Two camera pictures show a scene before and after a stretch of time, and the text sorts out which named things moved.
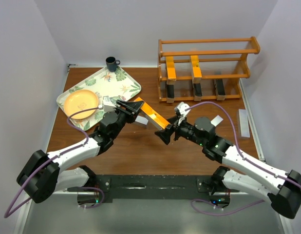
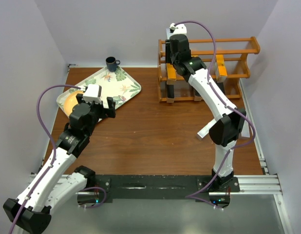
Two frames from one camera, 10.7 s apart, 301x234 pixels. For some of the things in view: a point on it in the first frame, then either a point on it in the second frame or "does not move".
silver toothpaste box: [244, 123] does not move
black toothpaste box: [221, 90] does not move
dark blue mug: [111, 63] does not move
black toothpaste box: [170, 96] does not move
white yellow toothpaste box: [159, 122] to [220, 68]
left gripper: [133, 106] to [105, 113]
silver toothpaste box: [141, 122] to [168, 33]
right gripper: [165, 135] to [168, 51]
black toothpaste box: [197, 94] does not move
